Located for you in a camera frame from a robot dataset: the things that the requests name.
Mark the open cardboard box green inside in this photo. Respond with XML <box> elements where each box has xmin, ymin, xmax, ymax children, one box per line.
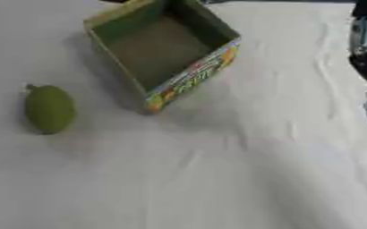
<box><xmin>81</xmin><ymin>0</ymin><xmax>243</xmax><ymax>115</ymax></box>

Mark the green oval toy fruit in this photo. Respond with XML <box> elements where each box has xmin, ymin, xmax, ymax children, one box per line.
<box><xmin>21</xmin><ymin>83</ymin><xmax>79</xmax><ymax>136</ymax></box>

